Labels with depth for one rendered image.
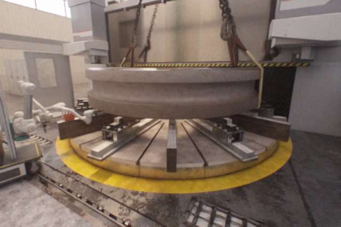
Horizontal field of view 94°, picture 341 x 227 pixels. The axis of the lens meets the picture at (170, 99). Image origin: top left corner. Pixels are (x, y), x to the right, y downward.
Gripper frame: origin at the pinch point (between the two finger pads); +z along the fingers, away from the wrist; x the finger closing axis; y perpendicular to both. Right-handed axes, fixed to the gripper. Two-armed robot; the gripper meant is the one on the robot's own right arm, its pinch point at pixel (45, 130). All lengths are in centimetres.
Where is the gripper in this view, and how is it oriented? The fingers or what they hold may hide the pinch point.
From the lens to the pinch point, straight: 362.8
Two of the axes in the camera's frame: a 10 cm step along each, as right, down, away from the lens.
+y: -7.2, 1.4, -6.8
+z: 0.0, 9.8, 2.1
